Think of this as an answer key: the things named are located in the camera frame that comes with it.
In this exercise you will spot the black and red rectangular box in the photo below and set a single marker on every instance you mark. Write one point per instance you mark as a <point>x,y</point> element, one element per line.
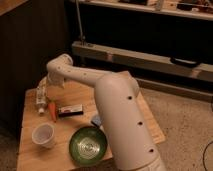
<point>67,111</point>

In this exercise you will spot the white paper cup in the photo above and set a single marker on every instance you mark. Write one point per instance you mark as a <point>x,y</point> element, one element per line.
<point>43,135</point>

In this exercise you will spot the blue sponge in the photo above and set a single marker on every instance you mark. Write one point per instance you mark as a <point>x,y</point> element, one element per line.
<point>96,120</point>

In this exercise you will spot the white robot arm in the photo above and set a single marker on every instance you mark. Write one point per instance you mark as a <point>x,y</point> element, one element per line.
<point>115,95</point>

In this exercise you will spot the orange toy carrot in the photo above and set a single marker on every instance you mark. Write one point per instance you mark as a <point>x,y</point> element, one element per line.
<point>52,110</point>

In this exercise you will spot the metal pole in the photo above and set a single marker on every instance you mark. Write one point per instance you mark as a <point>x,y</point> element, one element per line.
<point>82,37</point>

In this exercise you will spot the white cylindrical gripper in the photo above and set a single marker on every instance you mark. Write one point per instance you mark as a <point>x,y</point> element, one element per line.
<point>53,79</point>

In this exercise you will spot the green ceramic bowl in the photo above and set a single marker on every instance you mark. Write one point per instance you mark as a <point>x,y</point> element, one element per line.
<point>88,146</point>

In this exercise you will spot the white plastic bottle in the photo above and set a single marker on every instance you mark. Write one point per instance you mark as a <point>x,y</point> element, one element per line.
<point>41,101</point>

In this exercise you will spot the dark cabinet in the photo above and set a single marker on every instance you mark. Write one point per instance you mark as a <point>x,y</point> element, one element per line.
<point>30,35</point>

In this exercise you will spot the wooden shelf with clutter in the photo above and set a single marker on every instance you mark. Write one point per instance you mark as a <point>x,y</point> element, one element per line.
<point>157,7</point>

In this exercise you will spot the long wooden beam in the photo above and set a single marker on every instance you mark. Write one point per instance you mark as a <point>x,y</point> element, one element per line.
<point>141,60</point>

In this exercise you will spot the black handle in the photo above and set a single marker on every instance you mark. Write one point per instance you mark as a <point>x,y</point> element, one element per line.
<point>189,64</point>

